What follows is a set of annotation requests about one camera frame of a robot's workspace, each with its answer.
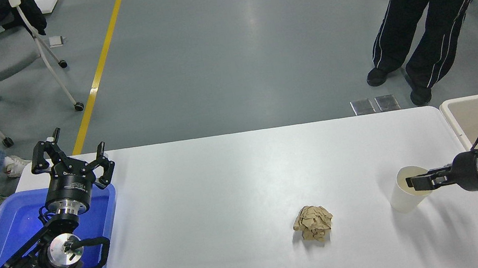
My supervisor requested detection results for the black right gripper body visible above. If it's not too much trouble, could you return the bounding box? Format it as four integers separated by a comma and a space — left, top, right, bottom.
447, 150, 478, 196

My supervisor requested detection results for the metal floor plate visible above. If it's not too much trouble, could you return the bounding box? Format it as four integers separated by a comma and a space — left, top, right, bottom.
374, 93, 401, 113
350, 98, 376, 117

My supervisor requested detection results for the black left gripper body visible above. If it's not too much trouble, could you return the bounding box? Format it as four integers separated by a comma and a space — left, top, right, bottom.
39, 155, 100, 209

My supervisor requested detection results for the white paper cup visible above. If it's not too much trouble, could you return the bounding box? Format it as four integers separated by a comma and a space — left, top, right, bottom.
385, 163, 437, 215

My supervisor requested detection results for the white flat board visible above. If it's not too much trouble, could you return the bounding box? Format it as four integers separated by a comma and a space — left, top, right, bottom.
31, 0, 63, 16

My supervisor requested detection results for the crumpled tan paper ball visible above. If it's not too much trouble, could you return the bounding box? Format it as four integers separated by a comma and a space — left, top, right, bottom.
289, 202, 337, 247

